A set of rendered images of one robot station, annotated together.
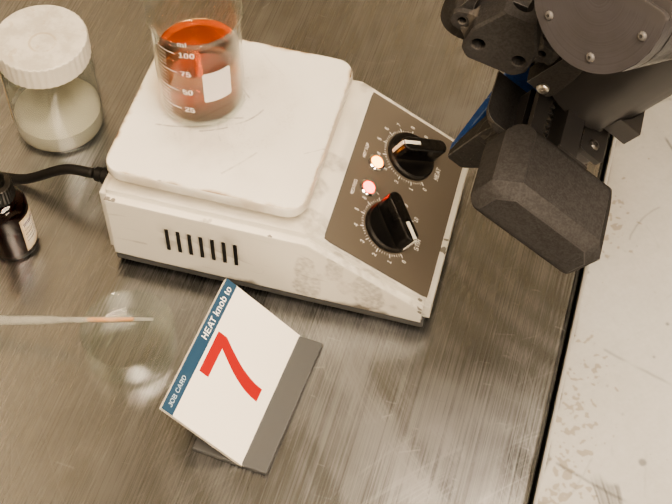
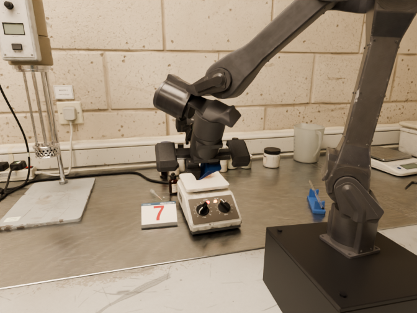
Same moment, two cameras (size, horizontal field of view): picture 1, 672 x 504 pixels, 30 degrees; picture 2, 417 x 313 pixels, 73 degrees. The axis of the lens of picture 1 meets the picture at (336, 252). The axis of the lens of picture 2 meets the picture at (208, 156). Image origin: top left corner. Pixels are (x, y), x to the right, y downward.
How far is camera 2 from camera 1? 0.66 m
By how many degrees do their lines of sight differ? 59
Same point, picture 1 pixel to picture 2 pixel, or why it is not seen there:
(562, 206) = (160, 151)
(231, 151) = (193, 181)
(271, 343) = (170, 216)
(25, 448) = (132, 205)
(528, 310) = (211, 248)
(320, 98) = (216, 184)
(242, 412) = (151, 218)
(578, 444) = (178, 267)
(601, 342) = (212, 262)
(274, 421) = (154, 225)
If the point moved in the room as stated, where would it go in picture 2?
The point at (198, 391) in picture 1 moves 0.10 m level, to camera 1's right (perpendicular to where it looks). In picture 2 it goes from (149, 208) to (162, 225)
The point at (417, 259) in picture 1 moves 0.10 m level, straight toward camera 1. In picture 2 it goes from (200, 218) to (160, 227)
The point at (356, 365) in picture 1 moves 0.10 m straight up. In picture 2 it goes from (175, 230) to (174, 194)
